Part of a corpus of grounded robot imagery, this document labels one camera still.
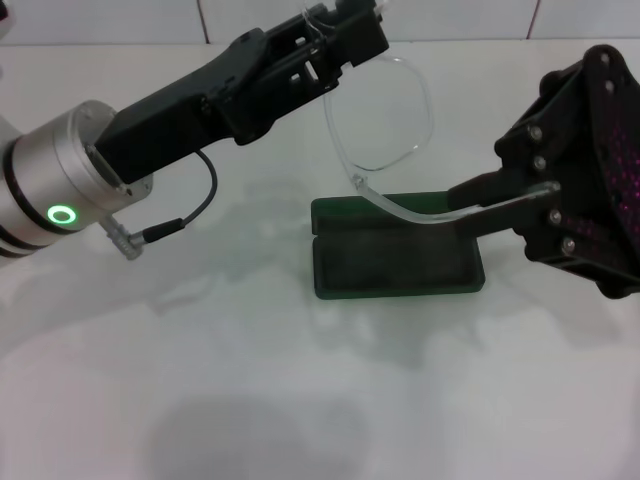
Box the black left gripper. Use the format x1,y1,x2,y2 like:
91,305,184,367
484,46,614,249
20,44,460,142
93,28,352,187

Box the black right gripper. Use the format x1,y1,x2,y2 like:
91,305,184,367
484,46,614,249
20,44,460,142
447,43,640,302

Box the clear white glasses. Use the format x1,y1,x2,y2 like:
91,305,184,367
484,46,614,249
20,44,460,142
299,2,561,227

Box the green glasses case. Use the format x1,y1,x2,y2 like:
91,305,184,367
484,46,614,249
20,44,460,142
309,189,486,301

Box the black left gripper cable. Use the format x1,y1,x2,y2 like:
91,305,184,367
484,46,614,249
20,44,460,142
104,149,218,262

